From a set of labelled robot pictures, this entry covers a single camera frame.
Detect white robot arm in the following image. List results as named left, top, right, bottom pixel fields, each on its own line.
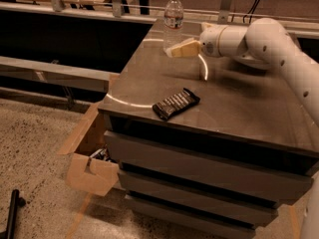
left=164, top=18, right=319, bottom=125

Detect grey drawer cabinet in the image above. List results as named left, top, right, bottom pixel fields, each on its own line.
left=100, top=28, right=319, bottom=239

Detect black rxbar chocolate bar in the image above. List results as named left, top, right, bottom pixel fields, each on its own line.
left=152, top=88, right=200, bottom=120

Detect black hanging cables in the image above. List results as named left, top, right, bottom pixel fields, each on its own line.
left=242, top=0, right=265, bottom=24

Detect clear plastic water bottle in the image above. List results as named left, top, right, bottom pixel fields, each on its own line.
left=163, top=0, right=183, bottom=50

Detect open cardboard box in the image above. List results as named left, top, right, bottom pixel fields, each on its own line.
left=57, top=102, right=119, bottom=196

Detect grey metal railing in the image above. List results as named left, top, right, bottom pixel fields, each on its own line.
left=0, top=0, right=319, bottom=95

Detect black pole on floor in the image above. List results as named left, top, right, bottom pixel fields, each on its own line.
left=0, top=189, right=26, bottom=239

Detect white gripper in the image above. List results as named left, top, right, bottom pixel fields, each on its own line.
left=164, top=22, right=248, bottom=58

